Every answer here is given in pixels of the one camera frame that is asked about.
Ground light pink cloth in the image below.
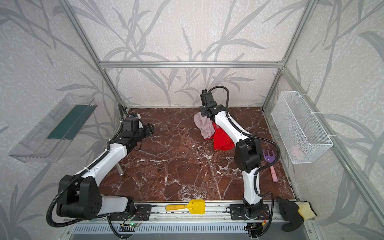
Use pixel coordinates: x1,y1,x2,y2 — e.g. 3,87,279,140
194,113,215,140

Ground red cloth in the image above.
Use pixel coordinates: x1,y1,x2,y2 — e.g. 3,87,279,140
209,123,235,151

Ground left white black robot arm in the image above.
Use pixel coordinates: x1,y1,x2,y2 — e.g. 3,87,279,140
46,104,155,228

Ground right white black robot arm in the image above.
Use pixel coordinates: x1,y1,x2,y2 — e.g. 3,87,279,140
200,86,281,219

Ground purple pink toy rake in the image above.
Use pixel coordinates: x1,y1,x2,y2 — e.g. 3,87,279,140
262,149,279,183

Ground yellow toy shovel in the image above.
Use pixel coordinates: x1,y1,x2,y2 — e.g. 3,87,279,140
166,200,206,215

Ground black glove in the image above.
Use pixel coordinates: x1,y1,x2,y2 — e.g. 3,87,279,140
276,197,304,232

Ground yellow sponge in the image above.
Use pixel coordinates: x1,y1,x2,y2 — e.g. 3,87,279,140
297,202,317,220

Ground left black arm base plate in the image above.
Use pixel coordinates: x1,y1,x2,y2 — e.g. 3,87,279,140
110,204,152,222

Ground clear plastic wall shelf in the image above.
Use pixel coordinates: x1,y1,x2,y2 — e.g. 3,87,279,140
9,94,97,163

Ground white wire mesh basket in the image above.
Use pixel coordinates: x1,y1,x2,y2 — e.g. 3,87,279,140
272,91,334,164

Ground aluminium front rail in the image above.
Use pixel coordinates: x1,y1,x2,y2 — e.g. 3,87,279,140
61,200,316,224

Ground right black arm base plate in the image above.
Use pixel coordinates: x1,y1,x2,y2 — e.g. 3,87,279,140
226,204,271,222

